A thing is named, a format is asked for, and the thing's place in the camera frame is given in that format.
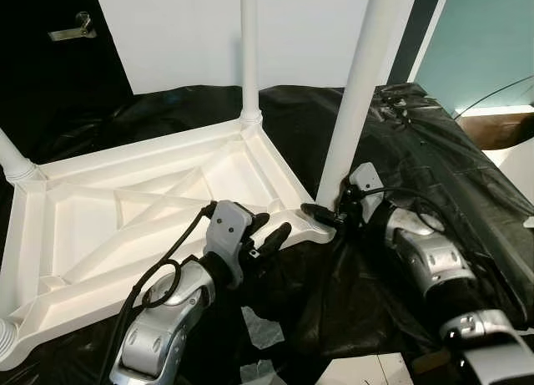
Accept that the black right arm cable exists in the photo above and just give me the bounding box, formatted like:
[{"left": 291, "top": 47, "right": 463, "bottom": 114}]
[{"left": 355, "top": 187, "right": 468, "bottom": 261}]

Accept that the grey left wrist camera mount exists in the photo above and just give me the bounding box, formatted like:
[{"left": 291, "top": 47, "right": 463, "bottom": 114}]
[{"left": 204, "top": 201, "right": 255, "bottom": 256}]

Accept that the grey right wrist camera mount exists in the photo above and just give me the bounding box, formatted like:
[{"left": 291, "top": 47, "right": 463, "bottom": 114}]
[{"left": 349, "top": 162, "right": 385, "bottom": 206}]

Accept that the dark door frame post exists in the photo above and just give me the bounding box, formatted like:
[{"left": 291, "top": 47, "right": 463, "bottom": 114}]
[{"left": 385, "top": 0, "right": 451, "bottom": 85}]

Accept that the teal glass panel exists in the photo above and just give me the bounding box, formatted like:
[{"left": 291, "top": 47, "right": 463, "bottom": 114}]
[{"left": 413, "top": 0, "right": 534, "bottom": 114}]

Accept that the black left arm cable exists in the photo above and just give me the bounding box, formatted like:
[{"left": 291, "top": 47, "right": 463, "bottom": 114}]
[{"left": 98, "top": 203, "right": 219, "bottom": 385}]

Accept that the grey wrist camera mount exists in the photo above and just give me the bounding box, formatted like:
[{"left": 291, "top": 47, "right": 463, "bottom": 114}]
[
  {"left": 349, "top": 162, "right": 385, "bottom": 206},
  {"left": 204, "top": 201, "right": 255, "bottom": 256}
]

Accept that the black plastic sheet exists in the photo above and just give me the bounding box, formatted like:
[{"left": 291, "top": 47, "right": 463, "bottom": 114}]
[{"left": 0, "top": 83, "right": 534, "bottom": 384}]

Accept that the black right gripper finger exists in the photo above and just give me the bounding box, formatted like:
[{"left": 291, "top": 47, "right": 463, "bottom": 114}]
[{"left": 300, "top": 203, "right": 341, "bottom": 229}]

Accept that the silver door handle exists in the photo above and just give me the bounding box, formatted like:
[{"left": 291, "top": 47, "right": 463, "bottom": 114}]
[{"left": 48, "top": 12, "right": 97, "bottom": 42}]

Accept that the black door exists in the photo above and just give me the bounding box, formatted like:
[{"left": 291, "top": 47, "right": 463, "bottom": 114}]
[{"left": 0, "top": 0, "right": 134, "bottom": 98}]

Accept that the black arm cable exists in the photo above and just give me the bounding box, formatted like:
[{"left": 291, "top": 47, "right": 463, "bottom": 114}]
[
  {"left": 98, "top": 203, "right": 219, "bottom": 385},
  {"left": 355, "top": 187, "right": 468, "bottom": 261}
]

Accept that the brown wooden table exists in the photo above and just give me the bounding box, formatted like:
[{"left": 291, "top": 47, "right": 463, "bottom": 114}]
[{"left": 455, "top": 111, "right": 534, "bottom": 150}]

